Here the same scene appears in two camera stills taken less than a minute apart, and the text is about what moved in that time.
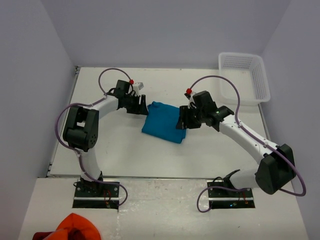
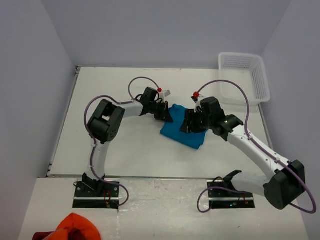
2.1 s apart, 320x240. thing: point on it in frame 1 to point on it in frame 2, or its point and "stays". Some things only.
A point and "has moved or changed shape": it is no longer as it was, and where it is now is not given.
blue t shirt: (161, 122) has moved or changed shape
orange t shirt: (75, 227) stays
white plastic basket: (247, 71) stays
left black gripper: (138, 108) to (163, 115)
